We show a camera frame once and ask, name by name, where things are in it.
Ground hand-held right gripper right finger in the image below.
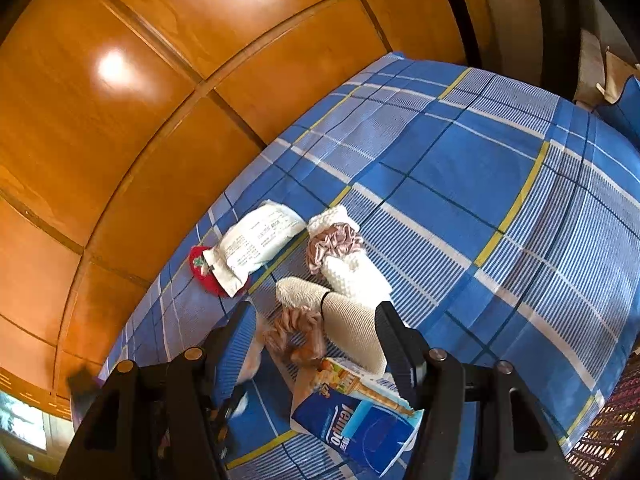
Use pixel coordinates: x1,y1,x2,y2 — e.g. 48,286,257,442
374,301,571,480

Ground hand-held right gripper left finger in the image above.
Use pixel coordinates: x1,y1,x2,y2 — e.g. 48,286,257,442
55,301,259,480

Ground patterned small tissue packet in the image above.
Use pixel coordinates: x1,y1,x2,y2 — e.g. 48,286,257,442
295,356,416,417

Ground beige cloth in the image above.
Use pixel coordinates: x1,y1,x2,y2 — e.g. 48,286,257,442
275,276,388,376

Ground brown scrunchie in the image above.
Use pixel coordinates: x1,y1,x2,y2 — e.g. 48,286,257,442
263,306,326,363

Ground blue tissue packet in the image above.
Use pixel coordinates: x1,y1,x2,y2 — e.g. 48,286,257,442
290,390,425,478

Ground white knitted cloth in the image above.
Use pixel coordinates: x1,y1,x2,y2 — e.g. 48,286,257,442
306,205,393,308

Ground red knitted pouch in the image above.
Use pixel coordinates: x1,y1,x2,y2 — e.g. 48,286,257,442
188,246,251,299

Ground white wet wipes packet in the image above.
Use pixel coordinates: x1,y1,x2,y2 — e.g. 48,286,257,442
202,200,307,297

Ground pink satin scrunchie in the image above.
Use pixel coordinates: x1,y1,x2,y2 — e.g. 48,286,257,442
306,222,366,275

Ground dark purple object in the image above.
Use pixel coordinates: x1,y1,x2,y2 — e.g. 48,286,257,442
67,370,103,426

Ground blue plaid bed sheet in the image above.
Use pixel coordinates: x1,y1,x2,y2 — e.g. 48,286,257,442
97,51,640,480

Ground bright screen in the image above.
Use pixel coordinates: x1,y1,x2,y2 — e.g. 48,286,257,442
0,390,48,453

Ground dark patterned mat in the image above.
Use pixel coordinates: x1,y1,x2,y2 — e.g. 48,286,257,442
562,340,640,480

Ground wooden panelled headboard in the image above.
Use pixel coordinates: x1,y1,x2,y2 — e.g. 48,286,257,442
0,0,496,411

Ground blue cloth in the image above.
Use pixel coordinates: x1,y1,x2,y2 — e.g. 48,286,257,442
595,75,640,148

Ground beige pillow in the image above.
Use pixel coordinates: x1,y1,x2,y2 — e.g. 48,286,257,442
572,30,608,108

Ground cardboard box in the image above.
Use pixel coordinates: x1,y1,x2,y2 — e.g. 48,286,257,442
597,47,640,106

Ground black hair tie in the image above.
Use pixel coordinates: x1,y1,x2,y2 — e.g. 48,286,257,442
320,287,346,333

